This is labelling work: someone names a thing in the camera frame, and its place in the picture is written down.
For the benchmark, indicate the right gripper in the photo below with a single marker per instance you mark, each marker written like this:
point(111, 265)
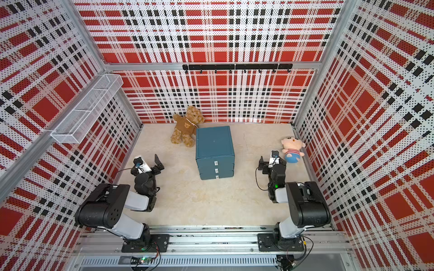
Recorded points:
point(265, 164)

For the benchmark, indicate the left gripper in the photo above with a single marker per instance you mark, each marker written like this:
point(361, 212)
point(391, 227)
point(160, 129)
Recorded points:
point(156, 170)

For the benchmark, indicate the teal drawer cabinet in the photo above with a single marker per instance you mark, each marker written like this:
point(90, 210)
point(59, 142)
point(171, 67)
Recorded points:
point(214, 142)

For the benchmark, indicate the teal top drawer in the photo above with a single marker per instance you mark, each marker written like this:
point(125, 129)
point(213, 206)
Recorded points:
point(223, 161)

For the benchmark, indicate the teal drawer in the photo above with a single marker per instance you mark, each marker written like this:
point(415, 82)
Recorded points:
point(216, 169)
point(209, 175)
point(223, 161)

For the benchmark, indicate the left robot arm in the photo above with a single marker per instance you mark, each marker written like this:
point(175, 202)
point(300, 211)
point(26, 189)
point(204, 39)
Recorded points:
point(103, 208)

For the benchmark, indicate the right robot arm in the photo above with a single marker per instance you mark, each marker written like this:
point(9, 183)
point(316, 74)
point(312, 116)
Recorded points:
point(307, 207)

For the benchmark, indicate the teal middle drawer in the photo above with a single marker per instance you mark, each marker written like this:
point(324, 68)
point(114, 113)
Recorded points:
point(216, 169)

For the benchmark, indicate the teal bottom drawer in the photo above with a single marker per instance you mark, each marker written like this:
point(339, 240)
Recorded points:
point(209, 175)

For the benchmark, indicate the pink pig plush doll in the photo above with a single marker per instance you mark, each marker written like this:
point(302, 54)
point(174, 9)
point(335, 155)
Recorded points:
point(292, 149)

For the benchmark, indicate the brown teddy bear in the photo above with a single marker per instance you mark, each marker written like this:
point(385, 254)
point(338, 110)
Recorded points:
point(186, 126)

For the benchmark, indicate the green circuit board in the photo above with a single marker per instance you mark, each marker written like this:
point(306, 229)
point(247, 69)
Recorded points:
point(141, 260)

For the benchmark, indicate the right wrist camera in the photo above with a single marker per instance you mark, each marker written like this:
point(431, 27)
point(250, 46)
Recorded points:
point(274, 158)

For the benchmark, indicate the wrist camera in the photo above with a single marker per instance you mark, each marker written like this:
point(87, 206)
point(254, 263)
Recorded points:
point(141, 165)
point(274, 158)

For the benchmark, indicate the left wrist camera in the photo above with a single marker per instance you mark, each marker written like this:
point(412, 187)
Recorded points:
point(141, 165)

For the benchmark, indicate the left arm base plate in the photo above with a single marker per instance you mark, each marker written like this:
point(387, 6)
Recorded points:
point(155, 243)

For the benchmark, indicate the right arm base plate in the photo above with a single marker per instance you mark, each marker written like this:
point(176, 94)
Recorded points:
point(271, 243)

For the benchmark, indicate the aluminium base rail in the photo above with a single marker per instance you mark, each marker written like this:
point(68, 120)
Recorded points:
point(194, 248)

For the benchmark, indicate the black hook rail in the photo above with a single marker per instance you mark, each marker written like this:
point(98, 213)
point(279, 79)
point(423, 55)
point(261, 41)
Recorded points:
point(229, 67)

